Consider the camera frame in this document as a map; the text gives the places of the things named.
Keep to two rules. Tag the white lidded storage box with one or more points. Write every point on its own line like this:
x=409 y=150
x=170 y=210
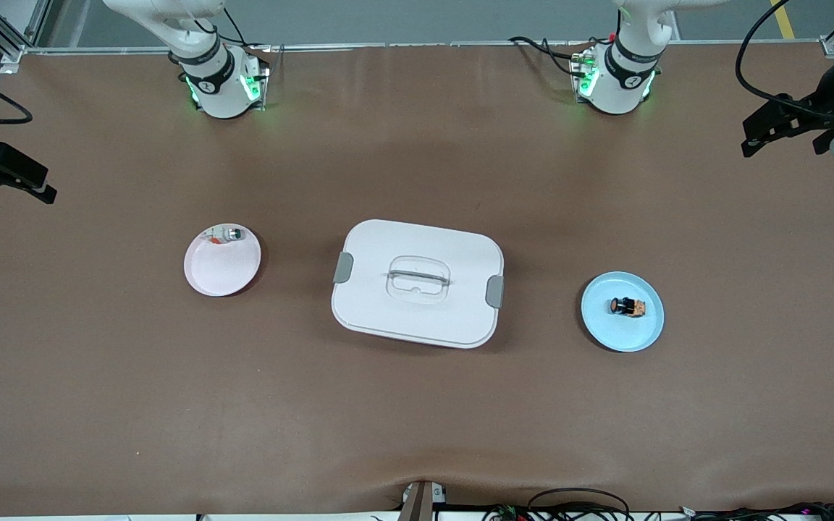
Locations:
x=388 y=318

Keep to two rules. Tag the orange and black push-button switch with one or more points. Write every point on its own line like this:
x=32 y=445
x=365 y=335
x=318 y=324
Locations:
x=628 y=307

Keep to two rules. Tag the pink round plate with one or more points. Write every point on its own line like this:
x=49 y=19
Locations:
x=218 y=278

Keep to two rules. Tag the light blue round plate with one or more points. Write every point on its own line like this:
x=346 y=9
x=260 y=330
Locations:
x=605 y=329

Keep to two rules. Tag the brown camera mount bracket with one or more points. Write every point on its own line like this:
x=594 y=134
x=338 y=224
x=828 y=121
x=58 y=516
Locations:
x=417 y=503

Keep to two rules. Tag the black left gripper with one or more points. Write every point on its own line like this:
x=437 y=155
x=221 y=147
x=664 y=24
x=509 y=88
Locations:
x=816 y=108

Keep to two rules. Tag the grey box latch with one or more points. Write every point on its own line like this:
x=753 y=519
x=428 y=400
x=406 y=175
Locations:
x=494 y=291
x=343 y=268

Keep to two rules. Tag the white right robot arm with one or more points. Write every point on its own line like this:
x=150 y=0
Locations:
x=221 y=94

